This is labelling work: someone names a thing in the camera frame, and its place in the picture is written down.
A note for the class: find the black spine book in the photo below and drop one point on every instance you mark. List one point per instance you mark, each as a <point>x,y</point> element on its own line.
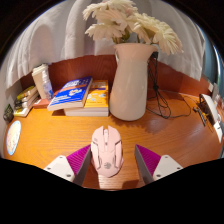
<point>24,106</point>
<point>25,101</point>

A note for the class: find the white curtain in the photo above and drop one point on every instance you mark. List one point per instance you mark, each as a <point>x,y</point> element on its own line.
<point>56,33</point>

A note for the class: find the small clear spray bottle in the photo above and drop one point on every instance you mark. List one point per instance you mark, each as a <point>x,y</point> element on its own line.
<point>48,89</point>

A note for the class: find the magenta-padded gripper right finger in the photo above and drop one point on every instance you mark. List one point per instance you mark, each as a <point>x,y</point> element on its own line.
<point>163,166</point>

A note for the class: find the round cartoon-print mouse pad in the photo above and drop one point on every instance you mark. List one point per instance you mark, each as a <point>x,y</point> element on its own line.
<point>13,138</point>

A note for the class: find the white tumbler bottle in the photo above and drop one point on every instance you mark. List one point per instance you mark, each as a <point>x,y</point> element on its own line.
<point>38,80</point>

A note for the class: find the white ceramic vase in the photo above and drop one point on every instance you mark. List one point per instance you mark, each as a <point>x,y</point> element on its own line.
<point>130,86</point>

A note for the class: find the yellow and white thick book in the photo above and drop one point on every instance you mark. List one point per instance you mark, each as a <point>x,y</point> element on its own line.
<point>22,111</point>

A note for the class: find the white flower bouquet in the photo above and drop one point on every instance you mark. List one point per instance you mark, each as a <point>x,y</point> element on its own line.
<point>120,20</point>

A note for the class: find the dark glass window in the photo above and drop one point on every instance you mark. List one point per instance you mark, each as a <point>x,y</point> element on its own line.
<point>215,60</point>

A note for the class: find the black pen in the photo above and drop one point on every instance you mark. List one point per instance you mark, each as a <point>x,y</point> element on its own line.
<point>200,116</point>

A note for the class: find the yellow-cover book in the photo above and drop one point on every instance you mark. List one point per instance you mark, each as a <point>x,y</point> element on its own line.
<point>98,98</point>

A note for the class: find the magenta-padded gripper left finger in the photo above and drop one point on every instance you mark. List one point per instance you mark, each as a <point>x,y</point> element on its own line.
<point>63,166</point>

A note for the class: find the pink computer mouse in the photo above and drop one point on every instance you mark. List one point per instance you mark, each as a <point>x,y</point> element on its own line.
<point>106,151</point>

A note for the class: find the white angled stand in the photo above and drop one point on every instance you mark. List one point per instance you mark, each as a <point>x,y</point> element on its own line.
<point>209,108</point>

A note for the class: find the blue-cover book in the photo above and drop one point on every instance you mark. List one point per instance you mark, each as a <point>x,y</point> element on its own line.
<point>71,93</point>

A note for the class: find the thin red notebook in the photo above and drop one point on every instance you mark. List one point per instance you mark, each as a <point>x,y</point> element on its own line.
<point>41,103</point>

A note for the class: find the black and yellow cover book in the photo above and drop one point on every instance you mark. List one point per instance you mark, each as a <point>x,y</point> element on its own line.
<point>26,92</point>

